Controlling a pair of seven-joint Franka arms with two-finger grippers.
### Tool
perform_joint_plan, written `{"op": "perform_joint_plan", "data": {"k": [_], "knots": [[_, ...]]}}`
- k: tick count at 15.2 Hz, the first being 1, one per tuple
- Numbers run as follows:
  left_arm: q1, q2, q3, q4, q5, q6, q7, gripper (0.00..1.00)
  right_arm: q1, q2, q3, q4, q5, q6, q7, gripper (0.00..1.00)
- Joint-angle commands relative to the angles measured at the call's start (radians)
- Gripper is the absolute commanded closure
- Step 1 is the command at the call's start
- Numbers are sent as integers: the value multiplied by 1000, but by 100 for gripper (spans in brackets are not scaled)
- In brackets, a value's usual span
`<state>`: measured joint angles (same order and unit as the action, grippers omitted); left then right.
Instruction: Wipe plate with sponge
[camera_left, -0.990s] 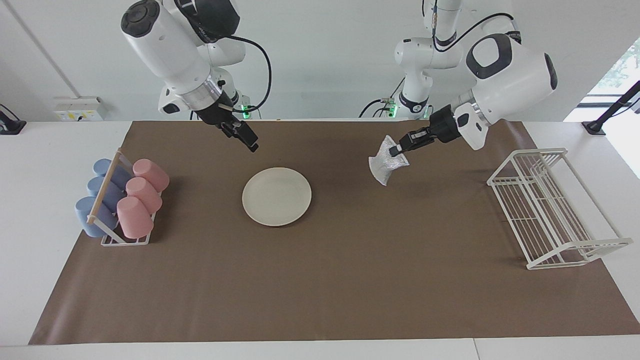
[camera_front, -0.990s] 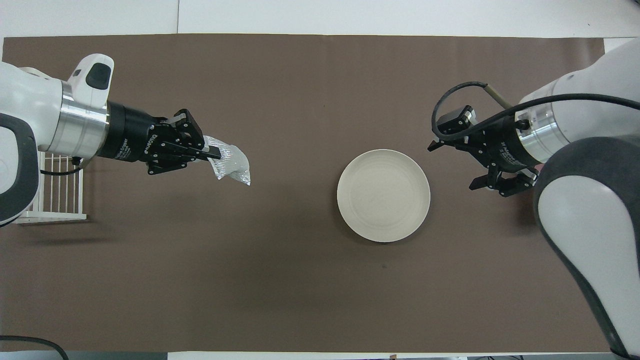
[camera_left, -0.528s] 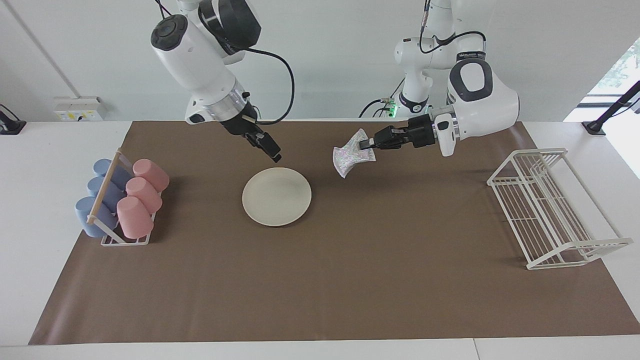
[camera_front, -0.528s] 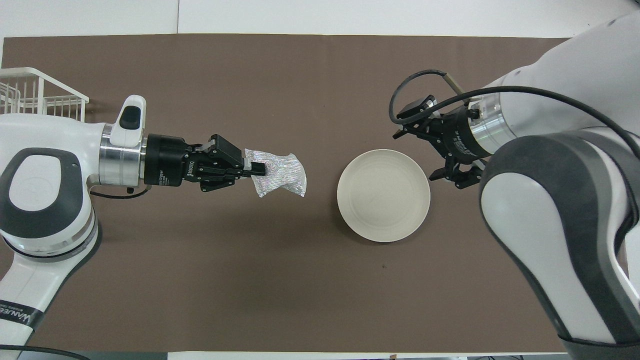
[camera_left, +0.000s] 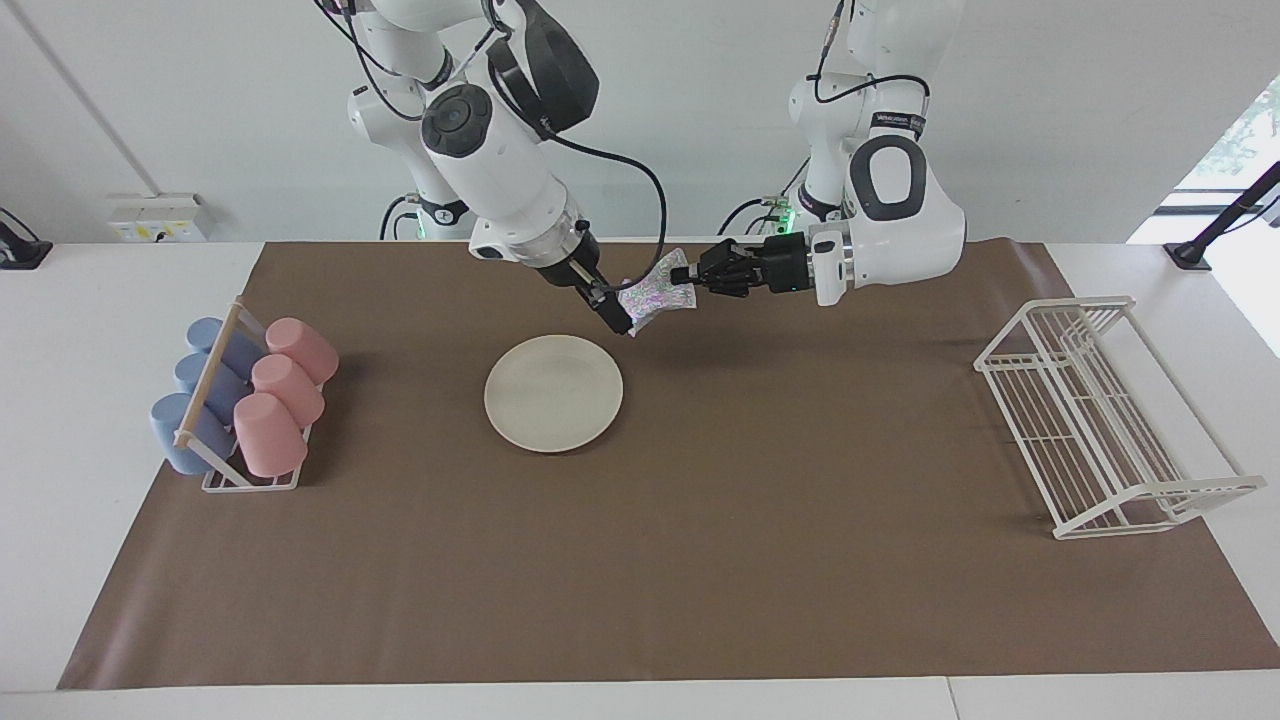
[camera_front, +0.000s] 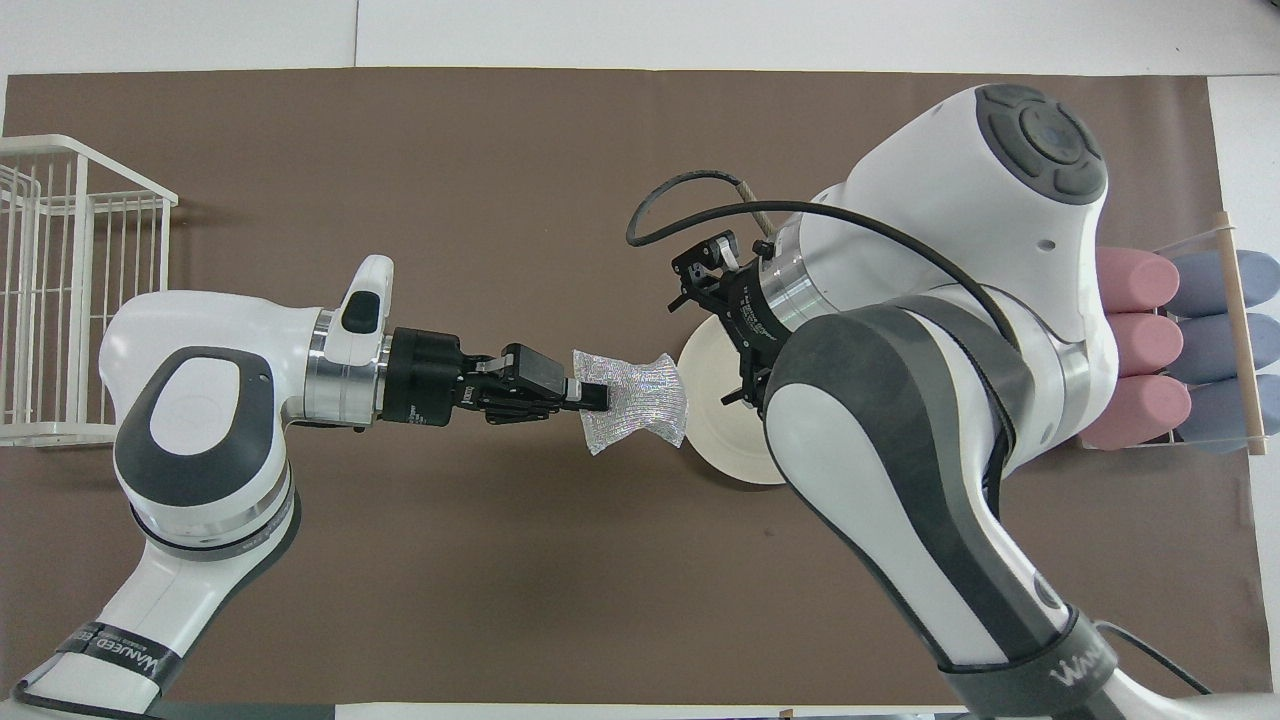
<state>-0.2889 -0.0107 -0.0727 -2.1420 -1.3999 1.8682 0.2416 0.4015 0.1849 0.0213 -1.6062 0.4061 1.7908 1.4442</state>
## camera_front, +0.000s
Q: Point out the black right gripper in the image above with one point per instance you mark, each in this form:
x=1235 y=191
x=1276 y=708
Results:
x=755 y=310

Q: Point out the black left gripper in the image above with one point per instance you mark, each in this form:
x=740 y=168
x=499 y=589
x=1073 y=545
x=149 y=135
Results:
x=420 y=375

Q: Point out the clear plastic object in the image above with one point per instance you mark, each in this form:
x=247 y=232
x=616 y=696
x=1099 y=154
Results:
x=640 y=400

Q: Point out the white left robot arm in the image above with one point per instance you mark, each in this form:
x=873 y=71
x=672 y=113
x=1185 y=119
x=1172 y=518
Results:
x=200 y=330

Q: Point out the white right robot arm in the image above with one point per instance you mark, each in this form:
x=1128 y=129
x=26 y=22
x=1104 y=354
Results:
x=950 y=200

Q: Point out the cream round plate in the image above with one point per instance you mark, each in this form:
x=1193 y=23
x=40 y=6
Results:
x=720 y=440

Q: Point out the brown table mat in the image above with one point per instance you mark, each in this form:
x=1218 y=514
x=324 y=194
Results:
x=500 y=150

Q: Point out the pink cup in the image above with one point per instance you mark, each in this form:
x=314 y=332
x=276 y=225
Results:
x=1150 y=345
x=1140 y=280
x=1140 y=415

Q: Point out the blue cup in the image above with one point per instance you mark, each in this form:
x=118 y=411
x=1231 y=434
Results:
x=1215 y=415
x=1210 y=350
x=1205 y=280

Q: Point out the cup rack with wooden rod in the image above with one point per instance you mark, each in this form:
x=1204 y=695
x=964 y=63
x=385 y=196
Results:
x=1240 y=340

